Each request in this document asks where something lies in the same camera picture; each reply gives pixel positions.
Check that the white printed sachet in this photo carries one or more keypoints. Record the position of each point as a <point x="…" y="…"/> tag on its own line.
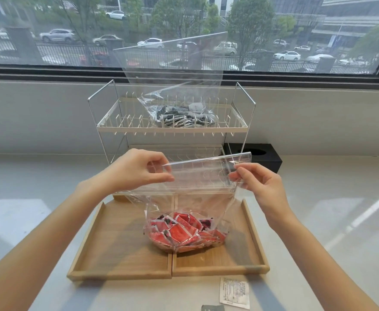
<point x="234" y="293"/>

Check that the person's left forearm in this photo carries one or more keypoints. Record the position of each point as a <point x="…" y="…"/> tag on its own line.
<point x="46" y="242"/>

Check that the pile of black sachets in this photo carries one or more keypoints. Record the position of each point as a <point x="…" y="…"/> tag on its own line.
<point x="183" y="118"/>

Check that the dark window frame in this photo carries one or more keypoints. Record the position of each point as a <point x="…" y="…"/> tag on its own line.
<point x="46" y="73"/>

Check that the person's right hand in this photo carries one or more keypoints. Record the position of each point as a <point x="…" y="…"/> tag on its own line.
<point x="264" y="191"/>

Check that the person's right forearm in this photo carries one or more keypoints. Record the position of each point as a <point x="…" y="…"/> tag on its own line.
<point x="309" y="255"/>

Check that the person's left hand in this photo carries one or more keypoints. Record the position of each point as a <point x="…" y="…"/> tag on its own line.
<point x="127" y="171"/>

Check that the clear plastic bag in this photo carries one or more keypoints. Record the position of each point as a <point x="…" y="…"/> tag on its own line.
<point x="176" y="71"/>
<point x="196" y="191"/>

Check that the person's left thumb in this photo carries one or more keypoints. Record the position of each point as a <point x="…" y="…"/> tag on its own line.
<point x="161" y="178"/>

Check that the grey sachet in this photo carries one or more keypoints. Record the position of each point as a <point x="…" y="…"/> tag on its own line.
<point x="212" y="308"/>

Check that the pile of red sachets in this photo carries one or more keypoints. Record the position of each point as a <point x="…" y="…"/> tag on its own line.
<point x="183" y="234"/>

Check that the person's right thumb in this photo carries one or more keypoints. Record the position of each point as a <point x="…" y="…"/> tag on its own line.
<point x="236" y="175"/>

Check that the wooden tray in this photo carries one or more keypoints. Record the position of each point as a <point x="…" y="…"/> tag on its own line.
<point x="121" y="249"/>
<point x="228" y="259"/>

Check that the group of cars outside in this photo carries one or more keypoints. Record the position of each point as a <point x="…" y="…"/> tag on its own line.
<point x="58" y="34"/>

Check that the black tissue box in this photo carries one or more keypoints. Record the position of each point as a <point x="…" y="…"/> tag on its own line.
<point x="269" y="161"/>

